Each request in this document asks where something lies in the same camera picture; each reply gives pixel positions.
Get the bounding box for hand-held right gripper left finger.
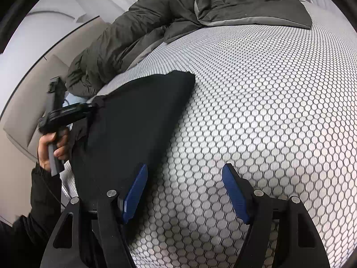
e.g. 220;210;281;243
40;163;148;268

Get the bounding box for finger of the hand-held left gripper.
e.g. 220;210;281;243
81;102;101;113

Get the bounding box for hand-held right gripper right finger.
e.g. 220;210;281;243
222;163;331;268

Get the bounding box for black pants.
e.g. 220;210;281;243
67;71;196;229

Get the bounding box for person's left forearm black sleeve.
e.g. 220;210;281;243
0;162;71;268

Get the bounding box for person's left hand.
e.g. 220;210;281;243
37;129;70;171

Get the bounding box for beige padded headboard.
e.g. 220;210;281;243
3;17;112;164

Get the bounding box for white patterned mattress cover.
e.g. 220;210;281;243
60;0;357;268

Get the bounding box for dark olive puffy jacket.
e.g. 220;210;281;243
65;0;312;99

